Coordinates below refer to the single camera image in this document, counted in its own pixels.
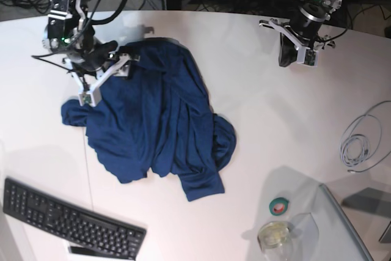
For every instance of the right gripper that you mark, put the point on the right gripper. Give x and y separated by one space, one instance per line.
93 56

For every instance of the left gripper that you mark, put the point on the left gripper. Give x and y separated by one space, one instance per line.
305 22

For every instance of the dark blue t-shirt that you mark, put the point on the dark blue t-shirt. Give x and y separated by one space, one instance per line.
158 119

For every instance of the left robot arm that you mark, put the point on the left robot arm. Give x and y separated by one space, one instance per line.
330 6

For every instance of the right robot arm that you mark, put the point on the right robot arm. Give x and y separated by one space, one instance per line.
70 31

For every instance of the green tape roll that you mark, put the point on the green tape roll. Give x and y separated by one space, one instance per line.
278 206

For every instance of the black computer keyboard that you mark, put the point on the black computer keyboard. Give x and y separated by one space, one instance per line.
92 233

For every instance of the clear tape dispenser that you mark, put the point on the clear tape dispenser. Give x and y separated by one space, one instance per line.
274 240

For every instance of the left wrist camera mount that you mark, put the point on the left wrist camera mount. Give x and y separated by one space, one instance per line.
307 54

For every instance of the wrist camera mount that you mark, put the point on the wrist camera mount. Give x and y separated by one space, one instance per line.
89 84
307 54

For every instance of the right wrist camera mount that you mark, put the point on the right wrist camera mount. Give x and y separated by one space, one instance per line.
89 84

